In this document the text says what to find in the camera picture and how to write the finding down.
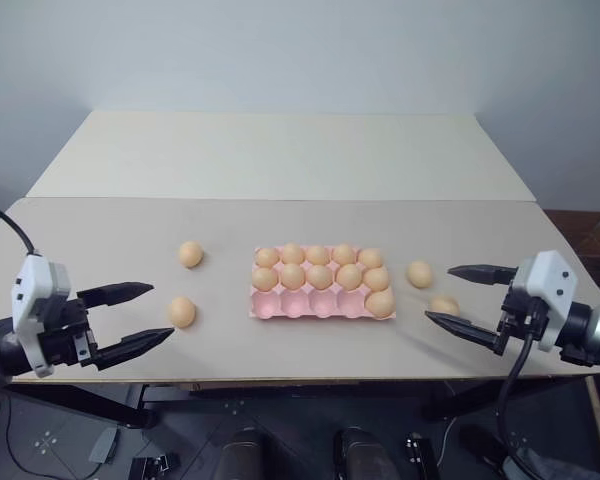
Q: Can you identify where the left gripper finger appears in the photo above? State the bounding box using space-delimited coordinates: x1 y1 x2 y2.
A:
75 281 156 310
95 327 177 372

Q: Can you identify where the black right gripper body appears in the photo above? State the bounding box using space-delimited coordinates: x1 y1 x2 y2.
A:
497 284 550 352

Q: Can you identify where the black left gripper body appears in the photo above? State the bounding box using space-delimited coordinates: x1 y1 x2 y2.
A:
32 292 101 369

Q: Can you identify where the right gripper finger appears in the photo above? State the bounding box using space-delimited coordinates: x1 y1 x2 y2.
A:
424 310 507 358
446 264 520 288

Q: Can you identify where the pink egg tray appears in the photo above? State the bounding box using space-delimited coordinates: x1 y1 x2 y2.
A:
248 244 398 323

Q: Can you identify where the black table leg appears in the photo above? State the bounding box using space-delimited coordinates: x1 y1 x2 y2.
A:
7 383 157 430

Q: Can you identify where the brown cardboard box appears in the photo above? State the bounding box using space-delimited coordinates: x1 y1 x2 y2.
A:
543 208 600 304

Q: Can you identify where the grey foot pedal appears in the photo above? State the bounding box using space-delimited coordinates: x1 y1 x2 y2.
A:
88 426 119 464

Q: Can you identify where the black floor device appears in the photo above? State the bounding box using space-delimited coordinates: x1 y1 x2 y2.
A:
404 435 441 480
129 452 180 480

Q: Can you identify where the dark rounded shape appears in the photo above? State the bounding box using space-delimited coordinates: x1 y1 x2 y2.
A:
217 426 274 480
331 426 399 480

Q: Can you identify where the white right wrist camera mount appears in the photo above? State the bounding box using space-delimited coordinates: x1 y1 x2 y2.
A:
508 250 579 354

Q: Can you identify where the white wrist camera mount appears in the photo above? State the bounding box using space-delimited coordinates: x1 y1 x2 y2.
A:
508 250 579 354
10 254 73 379

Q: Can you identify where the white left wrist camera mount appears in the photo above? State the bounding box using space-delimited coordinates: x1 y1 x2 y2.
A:
10 254 73 379

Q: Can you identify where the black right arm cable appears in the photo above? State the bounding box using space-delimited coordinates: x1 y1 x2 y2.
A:
496 312 542 480

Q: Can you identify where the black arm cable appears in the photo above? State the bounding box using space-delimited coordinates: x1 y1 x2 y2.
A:
0 198 43 259
496 312 542 480

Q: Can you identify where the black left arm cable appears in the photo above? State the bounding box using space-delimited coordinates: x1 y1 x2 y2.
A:
0 198 43 259

